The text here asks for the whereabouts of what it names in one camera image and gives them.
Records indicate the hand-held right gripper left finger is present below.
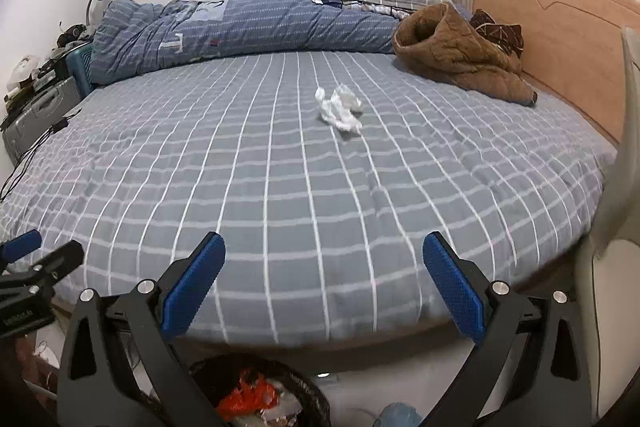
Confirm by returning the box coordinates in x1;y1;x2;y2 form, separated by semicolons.
57;232;227;427

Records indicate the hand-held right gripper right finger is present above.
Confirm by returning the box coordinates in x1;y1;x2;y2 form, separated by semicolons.
422;231;593;427

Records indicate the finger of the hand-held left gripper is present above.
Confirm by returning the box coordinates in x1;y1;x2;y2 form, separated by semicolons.
0;229;43;264
0;240;84;293

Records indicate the red plastic bag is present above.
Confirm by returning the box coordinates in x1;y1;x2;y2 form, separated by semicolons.
216;369;279;423

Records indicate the black trash bin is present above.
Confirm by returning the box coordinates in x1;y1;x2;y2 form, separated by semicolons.
189;353;332;427

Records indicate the white tissue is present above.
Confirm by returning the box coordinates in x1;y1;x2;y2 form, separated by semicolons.
314;84;364;136

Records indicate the bed with grey checked sheet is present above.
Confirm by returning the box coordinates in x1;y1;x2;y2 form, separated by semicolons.
0;49;621;353

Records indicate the blue slipper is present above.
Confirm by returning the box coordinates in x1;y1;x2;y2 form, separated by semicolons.
374;401;427;427

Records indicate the grey suitcase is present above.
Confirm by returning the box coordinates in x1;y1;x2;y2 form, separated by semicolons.
2;77;83;160

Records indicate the white chair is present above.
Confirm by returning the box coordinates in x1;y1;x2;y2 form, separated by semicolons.
575;27;640;427

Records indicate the white plastic object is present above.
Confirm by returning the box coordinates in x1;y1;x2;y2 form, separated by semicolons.
5;54;41;92

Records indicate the teal plastic stool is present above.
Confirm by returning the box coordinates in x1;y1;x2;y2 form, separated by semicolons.
66;44;98;98

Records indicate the dark clutter pile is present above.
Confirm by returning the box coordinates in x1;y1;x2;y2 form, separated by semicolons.
37;23;96;80

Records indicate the brown fleece jacket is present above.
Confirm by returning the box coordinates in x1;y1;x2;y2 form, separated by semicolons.
392;2;538;108

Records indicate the dark brown patterned cloth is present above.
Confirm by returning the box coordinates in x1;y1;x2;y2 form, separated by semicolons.
470;9;525;58

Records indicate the blue striped duvet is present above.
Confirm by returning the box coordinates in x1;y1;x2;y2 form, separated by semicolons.
90;0;406;85

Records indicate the wooden headboard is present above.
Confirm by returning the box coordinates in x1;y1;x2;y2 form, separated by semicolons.
472;0;640;148

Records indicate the black cable with adapter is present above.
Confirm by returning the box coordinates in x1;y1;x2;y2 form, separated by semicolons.
0;117;71;202

